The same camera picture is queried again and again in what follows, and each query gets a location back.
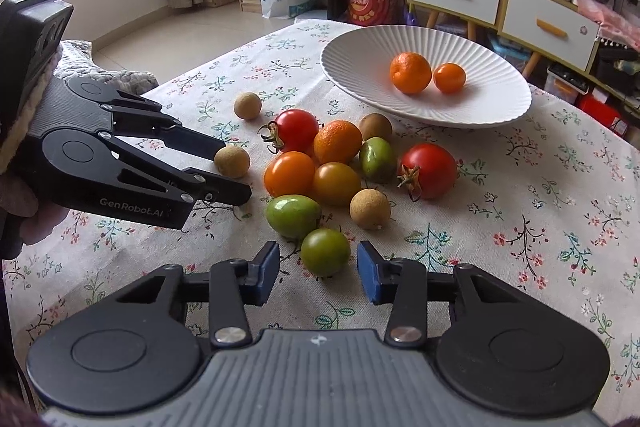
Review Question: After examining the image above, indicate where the large red tomato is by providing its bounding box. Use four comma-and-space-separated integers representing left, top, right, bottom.
397, 143, 458, 202

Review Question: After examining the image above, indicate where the yellow-orange tomato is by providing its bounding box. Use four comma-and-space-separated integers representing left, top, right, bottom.
311, 162, 361, 207

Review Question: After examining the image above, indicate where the floral tablecloth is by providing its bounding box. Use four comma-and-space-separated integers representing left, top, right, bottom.
3, 20, 639, 423

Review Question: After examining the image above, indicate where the green tomato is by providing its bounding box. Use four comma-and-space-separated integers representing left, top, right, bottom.
266, 195, 322, 239
299, 228, 350, 277

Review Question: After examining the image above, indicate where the brown longan fruit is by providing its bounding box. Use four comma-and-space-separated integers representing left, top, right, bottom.
358, 113, 393, 142

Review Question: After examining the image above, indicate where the red box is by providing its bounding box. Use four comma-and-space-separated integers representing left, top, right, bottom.
578, 93, 628, 138

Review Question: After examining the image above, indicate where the person's left hand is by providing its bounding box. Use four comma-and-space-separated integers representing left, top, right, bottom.
0, 172, 68, 246

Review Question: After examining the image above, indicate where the green-red tomato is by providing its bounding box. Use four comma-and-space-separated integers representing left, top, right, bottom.
359, 136, 397, 183

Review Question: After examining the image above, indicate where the red tomato with stem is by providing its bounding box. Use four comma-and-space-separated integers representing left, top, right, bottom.
258, 109, 319, 154

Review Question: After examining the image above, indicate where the low wooden tv cabinet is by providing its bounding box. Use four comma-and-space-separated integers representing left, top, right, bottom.
574, 0, 640, 138

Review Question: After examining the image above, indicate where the white ribbed plate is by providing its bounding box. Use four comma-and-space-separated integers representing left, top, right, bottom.
321, 25, 532, 128

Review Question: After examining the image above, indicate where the large orange mandarin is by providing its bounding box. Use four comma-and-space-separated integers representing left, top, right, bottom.
390, 52, 432, 95

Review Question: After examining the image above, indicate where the tan longan fruit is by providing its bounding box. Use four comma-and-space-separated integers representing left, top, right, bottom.
349, 188, 390, 230
233, 92, 262, 121
214, 145, 250, 179

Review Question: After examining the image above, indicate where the small orange tomato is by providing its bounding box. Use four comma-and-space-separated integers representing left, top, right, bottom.
433, 63, 466, 94

